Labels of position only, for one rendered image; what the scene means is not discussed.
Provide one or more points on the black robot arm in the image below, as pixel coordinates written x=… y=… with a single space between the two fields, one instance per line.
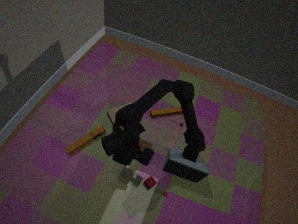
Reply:
x=130 y=115

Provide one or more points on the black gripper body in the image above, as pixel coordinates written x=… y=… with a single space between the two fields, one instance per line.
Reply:
x=145 y=156

